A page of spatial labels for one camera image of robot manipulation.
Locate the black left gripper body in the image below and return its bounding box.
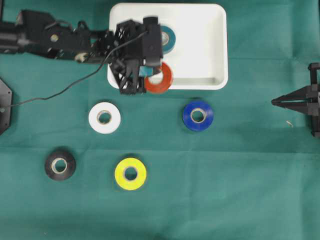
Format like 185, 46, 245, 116
109, 19, 146, 95

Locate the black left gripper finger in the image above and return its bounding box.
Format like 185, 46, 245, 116
139, 66, 160, 77

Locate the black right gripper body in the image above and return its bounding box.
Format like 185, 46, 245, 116
308, 62, 320, 137

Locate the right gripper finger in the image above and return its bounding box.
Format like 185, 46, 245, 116
271, 85, 311, 103
272, 102, 312, 116

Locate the red tape roll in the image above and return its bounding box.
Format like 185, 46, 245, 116
144, 62, 173, 94

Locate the green tape roll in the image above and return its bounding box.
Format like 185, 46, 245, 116
160, 25, 176, 54

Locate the white tape roll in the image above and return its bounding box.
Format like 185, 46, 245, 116
88, 102, 121, 134

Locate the blue tape roll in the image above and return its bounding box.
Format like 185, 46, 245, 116
182, 100, 214, 132

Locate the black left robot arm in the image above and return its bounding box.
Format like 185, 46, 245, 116
0, 10, 163, 95

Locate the white plastic case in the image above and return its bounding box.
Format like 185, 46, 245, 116
109, 2, 228, 90

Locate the yellow tape roll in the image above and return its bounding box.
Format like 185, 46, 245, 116
114, 157, 147, 191

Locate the black tape roll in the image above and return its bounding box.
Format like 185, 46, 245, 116
44, 149, 76, 181

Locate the black camera cable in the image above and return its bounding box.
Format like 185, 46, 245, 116
9, 29, 148, 107

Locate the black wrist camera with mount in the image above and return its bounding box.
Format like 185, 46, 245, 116
141, 16, 163, 68

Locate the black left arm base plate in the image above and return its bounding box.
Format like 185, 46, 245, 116
0, 79, 13, 135

